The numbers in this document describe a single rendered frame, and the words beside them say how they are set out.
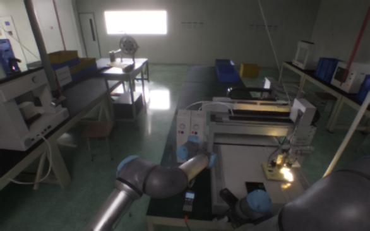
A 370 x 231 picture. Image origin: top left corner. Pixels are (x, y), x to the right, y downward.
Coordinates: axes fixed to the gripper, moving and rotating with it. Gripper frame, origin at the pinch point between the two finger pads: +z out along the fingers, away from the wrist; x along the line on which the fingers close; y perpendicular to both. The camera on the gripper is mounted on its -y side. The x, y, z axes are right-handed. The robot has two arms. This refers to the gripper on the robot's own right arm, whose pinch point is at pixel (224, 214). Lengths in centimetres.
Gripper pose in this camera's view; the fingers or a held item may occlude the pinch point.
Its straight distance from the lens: 103.7
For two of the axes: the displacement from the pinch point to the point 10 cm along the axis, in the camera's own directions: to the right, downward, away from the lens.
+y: 4.6, 7.4, -4.9
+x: 8.7, -2.7, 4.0
